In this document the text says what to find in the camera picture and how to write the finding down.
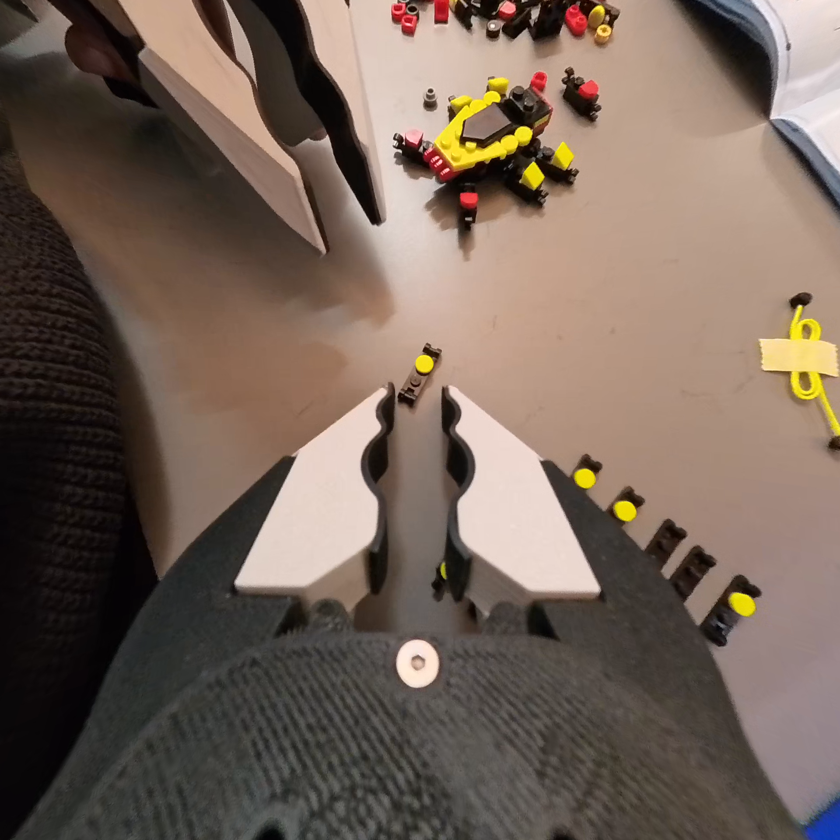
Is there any dark knit sweater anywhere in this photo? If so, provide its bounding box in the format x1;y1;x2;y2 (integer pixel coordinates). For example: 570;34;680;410
0;112;161;821

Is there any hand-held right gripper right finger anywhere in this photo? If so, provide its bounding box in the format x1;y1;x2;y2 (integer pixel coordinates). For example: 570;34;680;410
441;385;602;621

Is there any pile of loose lego pieces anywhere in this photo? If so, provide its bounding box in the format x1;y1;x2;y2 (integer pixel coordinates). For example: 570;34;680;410
390;0;622;46

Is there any black lego plate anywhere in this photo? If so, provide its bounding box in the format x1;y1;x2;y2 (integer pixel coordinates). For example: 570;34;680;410
643;520;688;568
669;546;718;601

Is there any yellow cord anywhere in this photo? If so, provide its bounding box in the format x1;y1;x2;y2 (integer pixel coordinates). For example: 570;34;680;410
787;293;840;452

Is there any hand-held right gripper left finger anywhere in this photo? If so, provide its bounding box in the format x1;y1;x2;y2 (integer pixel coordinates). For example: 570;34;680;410
234;384;396;614

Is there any small black red lego assembly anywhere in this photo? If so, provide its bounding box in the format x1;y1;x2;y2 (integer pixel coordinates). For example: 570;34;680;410
561;66;602;122

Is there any instruction booklet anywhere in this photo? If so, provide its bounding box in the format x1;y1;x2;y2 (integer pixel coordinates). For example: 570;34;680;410
679;0;840;211

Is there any person's left hand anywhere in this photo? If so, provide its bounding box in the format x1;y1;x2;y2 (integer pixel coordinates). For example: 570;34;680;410
62;16;142;83

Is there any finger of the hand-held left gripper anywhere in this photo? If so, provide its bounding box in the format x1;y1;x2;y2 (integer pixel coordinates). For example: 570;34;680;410
85;0;329;256
226;0;387;226

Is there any blue mat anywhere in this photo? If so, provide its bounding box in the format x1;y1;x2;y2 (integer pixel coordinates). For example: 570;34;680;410
802;794;840;840

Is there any pale tape strip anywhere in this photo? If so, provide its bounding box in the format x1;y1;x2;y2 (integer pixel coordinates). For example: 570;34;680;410
759;336;840;378

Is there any yellow black lego model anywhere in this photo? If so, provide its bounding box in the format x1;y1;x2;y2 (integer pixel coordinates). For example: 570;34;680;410
392;71;580;232

